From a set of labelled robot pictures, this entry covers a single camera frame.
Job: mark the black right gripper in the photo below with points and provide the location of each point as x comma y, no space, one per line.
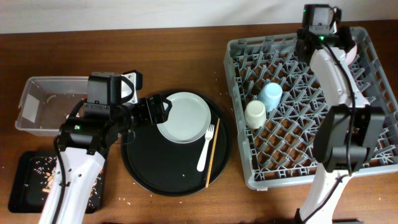
346,33

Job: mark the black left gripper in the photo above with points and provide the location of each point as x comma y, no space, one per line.
148,118

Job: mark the pink white bowl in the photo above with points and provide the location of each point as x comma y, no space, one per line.
351,55

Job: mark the pale grey plate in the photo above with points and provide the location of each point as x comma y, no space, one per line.
188,120

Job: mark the white plastic fork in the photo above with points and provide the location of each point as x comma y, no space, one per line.
208,137

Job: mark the wooden chopstick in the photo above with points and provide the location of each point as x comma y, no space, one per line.
210,164

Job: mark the light blue plastic cup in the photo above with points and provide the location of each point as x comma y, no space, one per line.
270,95

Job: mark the cream white cup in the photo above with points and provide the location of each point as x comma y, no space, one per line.
255,114

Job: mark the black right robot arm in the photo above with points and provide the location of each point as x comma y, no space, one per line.
347,136

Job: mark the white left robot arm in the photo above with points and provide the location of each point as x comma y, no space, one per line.
84,139

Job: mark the grey dishwasher rack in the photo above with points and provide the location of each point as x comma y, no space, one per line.
279,153

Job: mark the round black tray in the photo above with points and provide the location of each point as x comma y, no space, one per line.
170,169

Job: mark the clear plastic bin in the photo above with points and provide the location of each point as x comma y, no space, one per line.
46,103

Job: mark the black rectangular tray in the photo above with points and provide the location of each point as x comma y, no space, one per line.
32,182

